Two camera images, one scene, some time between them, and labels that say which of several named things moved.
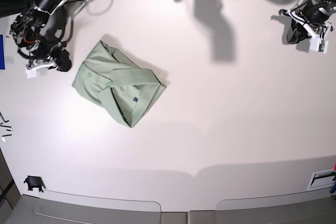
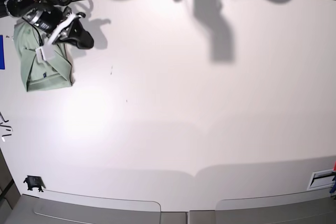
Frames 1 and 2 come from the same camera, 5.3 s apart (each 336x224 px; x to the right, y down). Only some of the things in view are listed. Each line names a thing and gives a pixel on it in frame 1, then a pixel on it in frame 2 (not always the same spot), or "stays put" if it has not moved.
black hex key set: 7,129 stays put
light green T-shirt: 108,78 → 41,76
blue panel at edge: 2,54 stays put
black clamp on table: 34,182 stays put
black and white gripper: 57,58 → 70,30
